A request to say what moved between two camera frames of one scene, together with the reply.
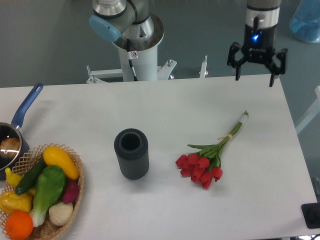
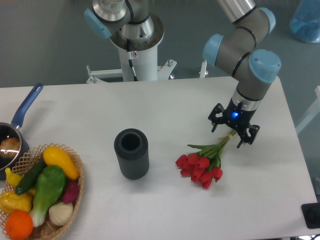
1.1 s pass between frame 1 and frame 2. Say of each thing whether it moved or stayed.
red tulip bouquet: stayed
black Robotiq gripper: moved
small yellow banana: stayed
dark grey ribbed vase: stayed
